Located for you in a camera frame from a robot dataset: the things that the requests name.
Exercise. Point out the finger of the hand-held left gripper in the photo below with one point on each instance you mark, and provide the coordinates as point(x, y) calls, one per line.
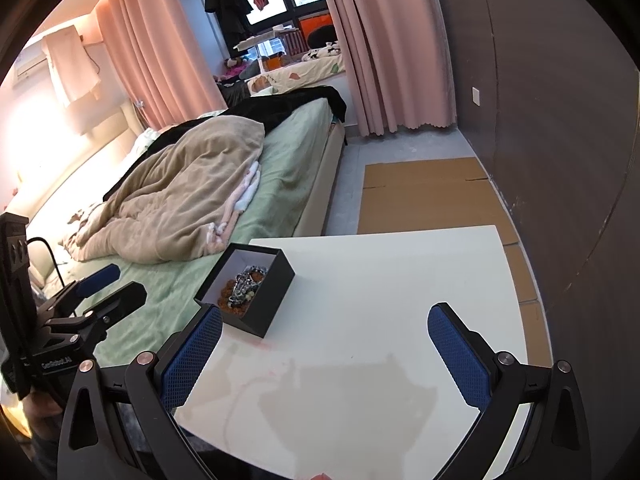
point(120, 297)
point(100, 279)

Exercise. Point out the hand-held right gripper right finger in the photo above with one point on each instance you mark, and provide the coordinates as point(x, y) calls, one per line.
point(460, 355)

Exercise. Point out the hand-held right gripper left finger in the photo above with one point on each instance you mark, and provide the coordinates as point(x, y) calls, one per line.
point(192, 355)

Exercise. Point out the black jewelry box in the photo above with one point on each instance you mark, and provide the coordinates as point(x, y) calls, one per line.
point(270, 300)

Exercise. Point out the beige blanket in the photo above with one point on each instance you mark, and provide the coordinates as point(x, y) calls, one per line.
point(190, 190)

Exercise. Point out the pink and white cloth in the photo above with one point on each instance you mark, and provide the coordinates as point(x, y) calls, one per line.
point(240, 200)

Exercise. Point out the flat cardboard sheet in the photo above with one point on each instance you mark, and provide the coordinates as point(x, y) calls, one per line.
point(425, 195)

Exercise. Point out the white hanging towel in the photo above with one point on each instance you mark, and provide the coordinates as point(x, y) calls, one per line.
point(72, 70)

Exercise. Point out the bed with green sheet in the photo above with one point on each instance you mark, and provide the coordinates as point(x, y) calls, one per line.
point(295, 160)

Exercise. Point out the white air conditioner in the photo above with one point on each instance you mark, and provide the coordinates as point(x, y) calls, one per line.
point(30, 60)

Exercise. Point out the pink curtain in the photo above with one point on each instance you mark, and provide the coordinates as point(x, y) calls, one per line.
point(385, 50)
point(160, 45)

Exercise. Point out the pink plush toy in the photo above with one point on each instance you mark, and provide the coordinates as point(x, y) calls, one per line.
point(235, 66)

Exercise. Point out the black cloth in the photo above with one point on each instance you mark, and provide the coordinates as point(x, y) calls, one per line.
point(290, 105)

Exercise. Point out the floral quilt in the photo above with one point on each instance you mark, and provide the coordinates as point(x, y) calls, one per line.
point(300, 72)

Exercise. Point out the black hanging garment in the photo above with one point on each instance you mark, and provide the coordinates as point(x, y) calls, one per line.
point(227, 0)

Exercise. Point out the orange cushion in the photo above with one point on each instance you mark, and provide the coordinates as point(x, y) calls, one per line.
point(315, 24)

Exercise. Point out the white wall switch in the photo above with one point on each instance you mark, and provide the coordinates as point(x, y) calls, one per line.
point(477, 96)

